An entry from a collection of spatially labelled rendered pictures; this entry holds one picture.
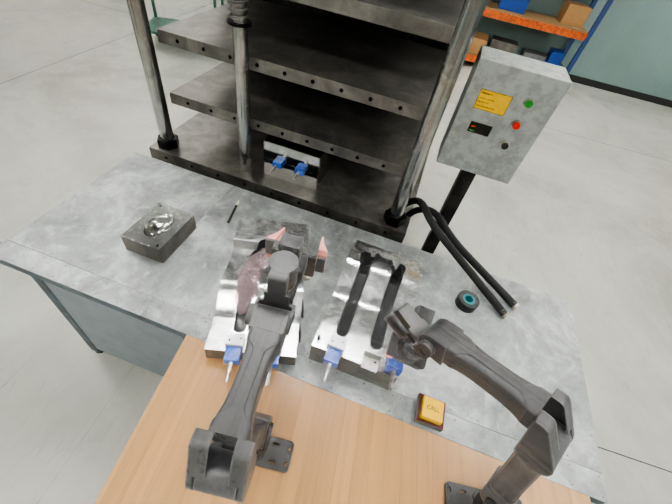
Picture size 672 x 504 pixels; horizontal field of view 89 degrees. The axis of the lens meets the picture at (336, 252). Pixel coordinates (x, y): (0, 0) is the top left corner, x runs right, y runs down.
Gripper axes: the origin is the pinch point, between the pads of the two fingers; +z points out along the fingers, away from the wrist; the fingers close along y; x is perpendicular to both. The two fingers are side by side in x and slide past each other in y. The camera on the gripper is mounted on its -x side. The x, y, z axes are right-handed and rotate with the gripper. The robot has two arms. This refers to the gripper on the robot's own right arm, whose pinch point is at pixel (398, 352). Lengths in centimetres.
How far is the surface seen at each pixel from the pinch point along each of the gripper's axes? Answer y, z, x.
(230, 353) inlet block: 42.9, 5.8, 17.8
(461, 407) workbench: -25.4, 10.6, 5.6
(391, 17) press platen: 40, -23, -93
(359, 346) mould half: 9.9, 6.1, 1.8
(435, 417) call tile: -16.6, 5.4, 11.5
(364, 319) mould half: 10.8, 10.1, -7.1
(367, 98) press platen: 39, 0, -82
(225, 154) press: 99, 52, -66
